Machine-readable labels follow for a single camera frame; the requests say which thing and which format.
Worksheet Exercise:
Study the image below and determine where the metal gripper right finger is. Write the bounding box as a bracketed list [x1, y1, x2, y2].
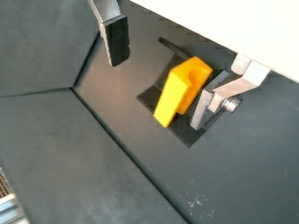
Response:
[190, 54, 269, 130]

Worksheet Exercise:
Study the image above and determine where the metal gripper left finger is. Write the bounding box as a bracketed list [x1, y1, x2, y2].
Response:
[88, 0, 129, 67]

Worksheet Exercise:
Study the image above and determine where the black curved fixture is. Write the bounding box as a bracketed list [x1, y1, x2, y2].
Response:
[137, 38, 226, 147]

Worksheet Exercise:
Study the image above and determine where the aluminium frame rail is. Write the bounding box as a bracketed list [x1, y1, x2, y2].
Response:
[0, 168, 30, 224]

